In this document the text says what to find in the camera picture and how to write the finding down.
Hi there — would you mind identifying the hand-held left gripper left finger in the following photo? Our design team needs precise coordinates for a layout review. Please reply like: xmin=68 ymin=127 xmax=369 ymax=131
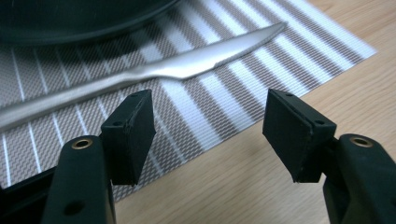
xmin=40 ymin=89 xmax=157 ymax=224

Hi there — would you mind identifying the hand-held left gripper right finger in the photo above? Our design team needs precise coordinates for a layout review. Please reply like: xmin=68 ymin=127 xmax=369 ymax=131
xmin=262 ymin=88 xmax=396 ymax=224

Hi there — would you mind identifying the silver table knife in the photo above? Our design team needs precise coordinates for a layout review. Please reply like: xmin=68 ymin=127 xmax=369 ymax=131
xmin=0 ymin=21 xmax=289 ymax=132

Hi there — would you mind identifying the striped woven placemat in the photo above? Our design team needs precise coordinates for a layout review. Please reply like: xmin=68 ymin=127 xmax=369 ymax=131
xmin=0 ymin=0 xmax=378 ymax=203

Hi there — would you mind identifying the black round plate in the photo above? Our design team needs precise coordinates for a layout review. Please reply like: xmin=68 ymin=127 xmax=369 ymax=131
xmin=0 ymin=0 xmax=181 ymax=46

